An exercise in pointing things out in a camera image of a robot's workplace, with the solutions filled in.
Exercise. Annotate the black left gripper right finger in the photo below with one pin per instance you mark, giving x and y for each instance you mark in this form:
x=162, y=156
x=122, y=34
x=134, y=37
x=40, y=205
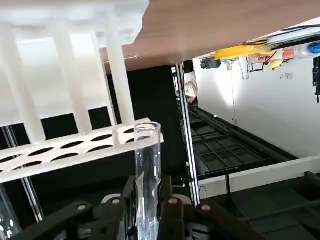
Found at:
x=190, y=220

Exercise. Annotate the person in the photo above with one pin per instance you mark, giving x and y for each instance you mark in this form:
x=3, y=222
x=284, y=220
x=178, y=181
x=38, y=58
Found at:
x=190, y=85

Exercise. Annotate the clear glass test tube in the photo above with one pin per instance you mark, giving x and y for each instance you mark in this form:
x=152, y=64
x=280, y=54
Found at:
x=107, y=100
x=147, y=175
x=31, y=197

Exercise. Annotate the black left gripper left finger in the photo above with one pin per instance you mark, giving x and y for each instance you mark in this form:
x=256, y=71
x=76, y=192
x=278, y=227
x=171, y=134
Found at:
x=100, y=220

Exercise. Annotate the clear glass flask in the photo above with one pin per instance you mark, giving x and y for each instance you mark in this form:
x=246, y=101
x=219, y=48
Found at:
x=228, y=63

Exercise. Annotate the aluminium frame post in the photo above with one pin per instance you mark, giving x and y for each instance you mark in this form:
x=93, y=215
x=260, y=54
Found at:
x=188, y=137

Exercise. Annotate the white test tube rack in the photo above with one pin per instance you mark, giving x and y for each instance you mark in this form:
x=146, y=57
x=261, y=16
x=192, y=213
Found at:
x=62, y=75

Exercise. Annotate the green potted plant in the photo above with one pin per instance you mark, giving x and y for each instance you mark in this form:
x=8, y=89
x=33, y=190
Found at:
x=210, y=63

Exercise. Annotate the yellow plastic tray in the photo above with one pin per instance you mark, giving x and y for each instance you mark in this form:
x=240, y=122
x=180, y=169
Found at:
x=237, y=51

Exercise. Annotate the clear bottle blue cap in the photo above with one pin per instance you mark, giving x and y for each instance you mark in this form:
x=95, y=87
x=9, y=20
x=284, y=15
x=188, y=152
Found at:
x=311, y=48

